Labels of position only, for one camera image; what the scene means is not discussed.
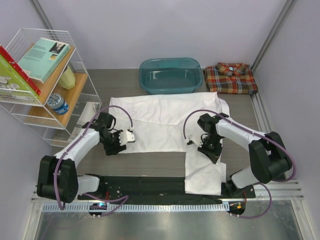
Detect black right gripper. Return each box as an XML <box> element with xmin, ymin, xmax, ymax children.
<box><xmin>198</xmin><ymin>134</ymin><xmax>223</xmax><ymax>164</ymax></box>

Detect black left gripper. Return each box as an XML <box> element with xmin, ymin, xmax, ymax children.
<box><xmin>100</xmin><ymin>130</ymin><xmax>126</xmax><ymax>156</ymax></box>

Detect white long sleeve shirt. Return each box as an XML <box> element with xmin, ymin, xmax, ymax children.
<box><xmin>109</xmin><ymin>92</ymin><xmax>230</xmax><ymax>196</ymax></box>

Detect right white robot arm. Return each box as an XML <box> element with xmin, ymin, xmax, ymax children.
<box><xmin>197</xmin><ymin>113</ymin><xmax>293</xmax><ymax>198</ymax></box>

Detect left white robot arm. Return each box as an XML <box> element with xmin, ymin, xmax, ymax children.
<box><xmin>36</xmin><ymin>112</ymin><xmax>127</xmax><ymax>205</ymax></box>

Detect bagged manual booklet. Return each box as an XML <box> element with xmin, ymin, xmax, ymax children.
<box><xmin>68</xmin><ymin>101</ymin><xmax>101</xmax><ymax>139</ymax></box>

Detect folded plaid flannel shirt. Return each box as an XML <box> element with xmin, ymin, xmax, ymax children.
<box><xmin>203</xmin><ymin>62</ymin><xmax>259</xmax><ymax>95</ymax></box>

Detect blue white round jar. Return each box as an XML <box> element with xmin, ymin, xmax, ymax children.
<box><xmin>47</xmin><ymin>93</ymin><xmax>69</xmax><ymax>115</ymax></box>

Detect teal plastic basin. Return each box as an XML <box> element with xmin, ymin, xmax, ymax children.
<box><xmin>139</xmin><ymin>57</ymin><xmax>204</xmax><ymax>95</ymax></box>

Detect teal paperback book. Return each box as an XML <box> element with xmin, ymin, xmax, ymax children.
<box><xmin>18</xmin><ymin>37</ymin><xmax>71</xmax><ymax>84</ymax></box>

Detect green book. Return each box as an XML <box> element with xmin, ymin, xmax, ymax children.
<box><xmin>0</xmin><ymin>56</ymin><xmax>39</xmax><ymax>105</ymax></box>

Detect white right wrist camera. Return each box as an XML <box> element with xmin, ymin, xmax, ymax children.
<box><xmin>185</xmin><ymin>135</ymin><xmax>203</xmax><ymax>147</ymax></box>

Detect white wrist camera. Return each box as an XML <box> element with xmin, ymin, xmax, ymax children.
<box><xmin>118</xmin><ymin>129</ymin><xmax>137</xmax><ymax>146</ymax></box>
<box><xmin>185</xmin><ymin>135</ymin><xmax>203</xmax><ymax>147</ymax></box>

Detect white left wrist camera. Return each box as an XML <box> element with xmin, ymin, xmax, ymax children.
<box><xmin>118</xmin><ymin>129</ymin><xmax>137</xmax><ymax>146</ymax></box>

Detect white wire shelf rack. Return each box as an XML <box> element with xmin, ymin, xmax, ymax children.
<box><xmin>0</xmin><ymin>28</ymin><xmax>102</xmax><ymax>148</ymax></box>

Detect slotted grey cable duct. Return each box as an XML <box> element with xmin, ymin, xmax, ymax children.
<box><xmin>41</xmin><ymin>202</ymin><xmax>230</xmax><ymax>213</ymax></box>

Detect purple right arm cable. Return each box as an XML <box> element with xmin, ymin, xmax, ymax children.
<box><xmin>183</xmin><ymin>109</ymin><xmax>298</xmax><ymax>221</ymax></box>

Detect aluminium frame rail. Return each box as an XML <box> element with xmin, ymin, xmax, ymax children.
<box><xmin>31</xmin><ymin>180</ymin><xmax>304</xmax><ymax>204</ymax></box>

